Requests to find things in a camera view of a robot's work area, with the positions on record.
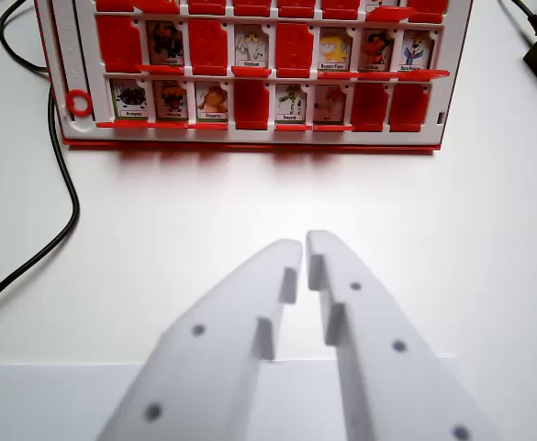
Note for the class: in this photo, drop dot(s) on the red question-mark flap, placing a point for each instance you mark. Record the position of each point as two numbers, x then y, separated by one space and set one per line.
337 74

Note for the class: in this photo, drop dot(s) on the red and white game board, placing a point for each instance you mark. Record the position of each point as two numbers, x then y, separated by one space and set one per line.
84 55

